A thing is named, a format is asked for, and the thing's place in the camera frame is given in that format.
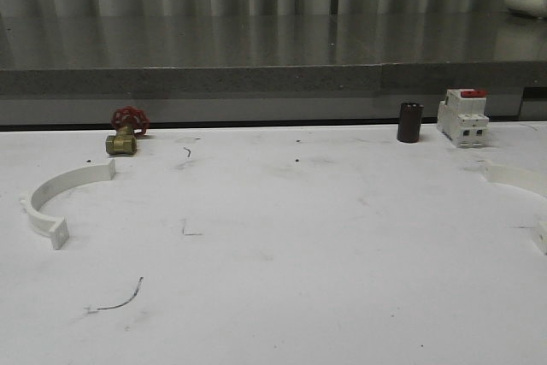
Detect white half clamp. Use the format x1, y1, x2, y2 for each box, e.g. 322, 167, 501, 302
21, 159, 116, 250
482, 161, 546, 255

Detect grey stone counter slab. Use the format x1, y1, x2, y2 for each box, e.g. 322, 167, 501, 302
1, 13, 546, 129

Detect dark brown cylinder coupling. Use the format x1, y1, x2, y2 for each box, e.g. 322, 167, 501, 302
397, 102, 424, 144

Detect brass valve red handwheel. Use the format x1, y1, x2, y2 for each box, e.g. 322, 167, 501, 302
105, 106, 150, 156

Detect white circuit breaker red switch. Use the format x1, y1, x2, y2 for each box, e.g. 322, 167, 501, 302
437, 89, 489, 148

